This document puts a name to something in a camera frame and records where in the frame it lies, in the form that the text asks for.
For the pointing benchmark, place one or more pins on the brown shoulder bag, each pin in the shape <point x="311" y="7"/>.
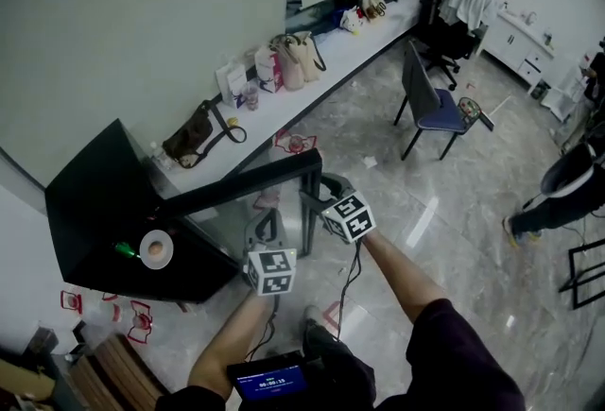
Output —
<point x="194" y="135"/>

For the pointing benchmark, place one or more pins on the small green bottle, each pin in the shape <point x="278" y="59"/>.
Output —
<point x="125" y="250"/>

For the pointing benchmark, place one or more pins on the red tape floor mark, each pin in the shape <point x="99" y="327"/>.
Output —
<point x="333" y="314"/>

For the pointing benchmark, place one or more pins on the brown patterned small bag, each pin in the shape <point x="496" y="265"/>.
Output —
<point x="374" y="3"/>

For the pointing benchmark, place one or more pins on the brown cardboard box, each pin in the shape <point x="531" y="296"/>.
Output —
<point x="23" y="381"/>

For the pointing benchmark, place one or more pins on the person's left forearm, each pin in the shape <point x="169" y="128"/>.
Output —
<point x="227" y="347"/>

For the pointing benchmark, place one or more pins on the small yellow object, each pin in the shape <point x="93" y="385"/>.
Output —
<point x="231" y="121"/>

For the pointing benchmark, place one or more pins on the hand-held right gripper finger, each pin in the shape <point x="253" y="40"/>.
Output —
<point x="314" y="205"/>
<point x="342" y="187"/>

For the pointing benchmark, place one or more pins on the large white roller blind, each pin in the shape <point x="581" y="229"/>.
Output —
<point x="142" y="22"/>

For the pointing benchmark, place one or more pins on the blue seat black chair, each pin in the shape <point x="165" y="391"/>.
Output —
<point x="435" y="111"/>

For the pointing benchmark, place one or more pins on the person's dark purple top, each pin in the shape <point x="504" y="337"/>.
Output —
<point x="463" y="362"/>

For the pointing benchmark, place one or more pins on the white plush toy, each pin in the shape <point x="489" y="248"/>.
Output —
<point x="352" y="19"/>

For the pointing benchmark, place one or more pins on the brown egg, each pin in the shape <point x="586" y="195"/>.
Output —
<point x="155" y="250"/>

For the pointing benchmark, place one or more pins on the black chest-worn screen device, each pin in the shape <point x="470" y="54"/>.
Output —
<point x="271" y="383"/>

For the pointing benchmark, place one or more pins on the white drawer cabinet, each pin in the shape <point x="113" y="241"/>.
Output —
<point x="515" y="40"/>

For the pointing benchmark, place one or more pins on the dark wooden block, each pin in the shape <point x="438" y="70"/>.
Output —
<point x="42" y="338"/>

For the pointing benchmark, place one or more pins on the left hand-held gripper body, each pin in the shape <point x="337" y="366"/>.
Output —
<point x="271" y="272"/>

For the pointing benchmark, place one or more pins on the person's right forearm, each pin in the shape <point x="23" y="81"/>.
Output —
<point x="402" y="277"/>

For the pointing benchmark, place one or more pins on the white paper scrap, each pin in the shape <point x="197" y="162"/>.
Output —
<point x="369" y="162"/>

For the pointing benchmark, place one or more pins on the person's dark shoe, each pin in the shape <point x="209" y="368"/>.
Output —
<point x="316" y="333"/>

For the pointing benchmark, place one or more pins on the small clear bottle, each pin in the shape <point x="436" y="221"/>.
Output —
<point x="161" y="156"/>

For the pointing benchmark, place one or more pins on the clear plastic drink cup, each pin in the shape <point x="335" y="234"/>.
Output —
<point x="250" y="98"/>

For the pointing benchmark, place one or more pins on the slatted wooden bench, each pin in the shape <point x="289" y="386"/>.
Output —
<point x="118" y="371"/>

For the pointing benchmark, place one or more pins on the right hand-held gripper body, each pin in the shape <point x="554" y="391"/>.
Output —
<point x="350" y="215"/>

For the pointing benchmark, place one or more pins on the black frame white table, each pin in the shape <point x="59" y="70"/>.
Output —
<point x="573" y="277"/>

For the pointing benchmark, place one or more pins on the white round plate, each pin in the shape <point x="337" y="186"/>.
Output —
<point x="160" y="261"/>

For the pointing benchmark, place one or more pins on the green mesh basket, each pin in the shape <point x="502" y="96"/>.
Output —
<point x="468" y="109"/>

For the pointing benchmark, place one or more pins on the white and pink paper bag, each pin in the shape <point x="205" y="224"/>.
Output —
<point x="269" y="69"/>

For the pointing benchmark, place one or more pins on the black office chair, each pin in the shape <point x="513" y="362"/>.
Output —
<point x="444" y="45"/>

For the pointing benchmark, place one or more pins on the black mini fridge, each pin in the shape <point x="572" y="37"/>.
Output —
<point x="94" y="173"/>

